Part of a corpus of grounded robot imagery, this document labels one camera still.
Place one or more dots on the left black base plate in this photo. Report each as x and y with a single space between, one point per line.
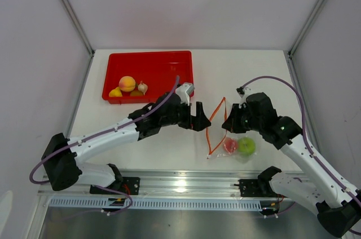
128 185

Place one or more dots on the aluminium rail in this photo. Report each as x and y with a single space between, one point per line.
189 184

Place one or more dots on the right frame post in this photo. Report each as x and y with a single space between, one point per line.
306 27

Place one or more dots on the green apple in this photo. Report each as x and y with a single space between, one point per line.
246 146

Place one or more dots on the yellow lemon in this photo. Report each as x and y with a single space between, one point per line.
116 92

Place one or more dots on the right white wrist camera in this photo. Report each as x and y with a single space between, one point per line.
243 92

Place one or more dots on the left frame post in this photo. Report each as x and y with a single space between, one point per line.
69 10

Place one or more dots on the clear zip top bag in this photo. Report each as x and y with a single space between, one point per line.
215 134

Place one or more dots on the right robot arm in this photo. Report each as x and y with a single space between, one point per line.
333 199

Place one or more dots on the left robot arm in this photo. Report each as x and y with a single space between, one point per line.
66 160

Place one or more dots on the perforated cable tray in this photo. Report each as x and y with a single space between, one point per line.
160 203

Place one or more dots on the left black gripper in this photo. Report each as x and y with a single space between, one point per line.
196 123

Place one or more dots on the large orange peach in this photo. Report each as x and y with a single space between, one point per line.
127 84

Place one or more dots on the small pink peach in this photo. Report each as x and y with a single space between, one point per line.
230 145

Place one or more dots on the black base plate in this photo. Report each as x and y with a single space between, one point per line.
254 188
128 185

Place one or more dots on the red plastic bin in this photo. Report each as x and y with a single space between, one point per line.
158 70

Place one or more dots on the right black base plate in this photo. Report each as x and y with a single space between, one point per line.
254 188

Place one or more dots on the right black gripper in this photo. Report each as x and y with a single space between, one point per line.
231 124

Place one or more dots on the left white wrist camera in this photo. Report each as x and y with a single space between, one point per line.
185 91

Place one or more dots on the garlic bulb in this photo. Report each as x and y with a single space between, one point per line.
142 87

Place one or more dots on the frame post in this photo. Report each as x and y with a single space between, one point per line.
306 27
69 10

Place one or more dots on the brown kiwi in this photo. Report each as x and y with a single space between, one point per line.
136 93

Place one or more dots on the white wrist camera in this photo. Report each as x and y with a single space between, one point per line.
185 91
243 92

